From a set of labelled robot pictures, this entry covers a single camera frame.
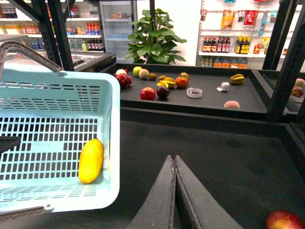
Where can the red yellow apple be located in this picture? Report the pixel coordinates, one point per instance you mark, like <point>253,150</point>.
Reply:
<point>281,219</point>

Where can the grey basket handle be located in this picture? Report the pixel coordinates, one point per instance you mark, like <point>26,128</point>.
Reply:
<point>15,46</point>

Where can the light blue plastic basket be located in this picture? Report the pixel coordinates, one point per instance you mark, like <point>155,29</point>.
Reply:
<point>55,115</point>

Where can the orange persimmon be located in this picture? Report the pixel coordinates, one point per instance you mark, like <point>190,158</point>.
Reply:
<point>181,82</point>

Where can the dark purple plum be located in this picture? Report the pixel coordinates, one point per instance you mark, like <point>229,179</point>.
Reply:
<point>162,92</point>

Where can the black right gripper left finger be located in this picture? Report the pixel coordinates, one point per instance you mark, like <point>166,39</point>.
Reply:
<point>157,212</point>

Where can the brown kiwi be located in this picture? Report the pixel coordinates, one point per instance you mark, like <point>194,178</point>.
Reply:
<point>162,77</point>
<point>152,76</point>

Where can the fuzzy pale peach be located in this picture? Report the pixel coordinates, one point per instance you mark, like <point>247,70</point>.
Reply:
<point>144,73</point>

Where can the yellow star fruit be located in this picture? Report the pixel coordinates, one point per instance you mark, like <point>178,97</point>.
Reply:
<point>237,79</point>
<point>168,82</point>

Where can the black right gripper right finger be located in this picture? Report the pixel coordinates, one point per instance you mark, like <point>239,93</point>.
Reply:
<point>197,203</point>

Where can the pink peach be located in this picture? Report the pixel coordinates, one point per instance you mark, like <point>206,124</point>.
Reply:
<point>232,104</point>

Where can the green potted plant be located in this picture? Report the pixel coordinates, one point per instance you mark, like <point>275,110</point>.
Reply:
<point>153,40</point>

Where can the pink dragon fruit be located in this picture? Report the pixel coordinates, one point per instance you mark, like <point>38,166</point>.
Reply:
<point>124,80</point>

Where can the yellow mango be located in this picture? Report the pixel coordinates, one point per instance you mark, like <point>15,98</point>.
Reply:
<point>91,161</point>

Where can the green apple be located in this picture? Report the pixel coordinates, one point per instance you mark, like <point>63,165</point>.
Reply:
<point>136,71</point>

